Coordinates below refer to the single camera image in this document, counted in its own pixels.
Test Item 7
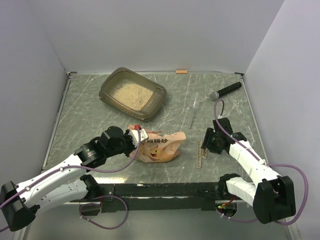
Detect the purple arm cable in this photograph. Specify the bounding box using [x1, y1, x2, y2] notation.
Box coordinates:
[0, 128, 142, 232]
[213, 98, 309, 226]

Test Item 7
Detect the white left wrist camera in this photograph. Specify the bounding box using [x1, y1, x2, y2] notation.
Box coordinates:
[128, 124, 149, 145]

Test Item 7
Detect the pink cat litter bag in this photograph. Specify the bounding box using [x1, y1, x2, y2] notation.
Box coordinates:
[134, 129, 186, 163]

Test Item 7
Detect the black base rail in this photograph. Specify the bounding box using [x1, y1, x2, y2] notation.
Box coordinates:
[78, 182, 232, 213]

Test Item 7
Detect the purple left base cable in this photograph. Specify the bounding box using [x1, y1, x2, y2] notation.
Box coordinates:
[78, 194, 129, 230]

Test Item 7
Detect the clear plastic litter scoop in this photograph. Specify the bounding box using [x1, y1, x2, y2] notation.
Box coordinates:
[187, 92, 200, 129]

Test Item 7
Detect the orange tape piece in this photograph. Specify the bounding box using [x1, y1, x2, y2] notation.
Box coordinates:
[175, 70, 188, 74]

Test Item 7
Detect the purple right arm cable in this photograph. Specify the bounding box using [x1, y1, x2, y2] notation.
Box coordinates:
[213, 98, 309, 226]

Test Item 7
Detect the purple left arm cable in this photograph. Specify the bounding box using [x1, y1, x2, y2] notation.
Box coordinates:
[0, 128, 142, 232]

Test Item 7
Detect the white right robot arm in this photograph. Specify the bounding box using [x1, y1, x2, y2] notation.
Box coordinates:
[201, 117, 296, 224]

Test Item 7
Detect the brown plastic litter box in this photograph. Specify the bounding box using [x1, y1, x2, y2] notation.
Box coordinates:
[99, 67, 167, 122]

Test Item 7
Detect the beige cat litter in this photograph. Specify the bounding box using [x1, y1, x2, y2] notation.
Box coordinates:
[111, 83, 154, 111]

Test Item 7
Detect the small wooden comb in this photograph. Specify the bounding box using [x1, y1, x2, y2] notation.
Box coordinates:
[196, 140, 207, 168]

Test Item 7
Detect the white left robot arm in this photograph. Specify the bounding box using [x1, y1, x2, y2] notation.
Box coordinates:
[0, 125, 149, 232]

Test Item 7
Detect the black handheld microphone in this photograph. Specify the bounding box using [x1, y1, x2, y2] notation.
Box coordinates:
[209, 81, 242, 101]

